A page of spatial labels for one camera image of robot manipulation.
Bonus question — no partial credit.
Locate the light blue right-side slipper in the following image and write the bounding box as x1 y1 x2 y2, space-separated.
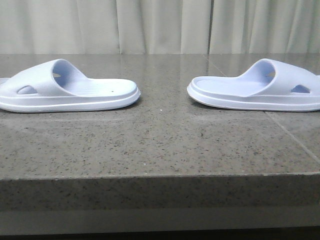
187 58 320 112

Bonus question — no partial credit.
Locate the light blue left-side slipper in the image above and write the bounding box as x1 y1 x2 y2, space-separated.
0 59 141 113

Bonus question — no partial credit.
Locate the beige pleated curtain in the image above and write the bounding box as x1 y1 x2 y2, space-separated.
0 0 320 54

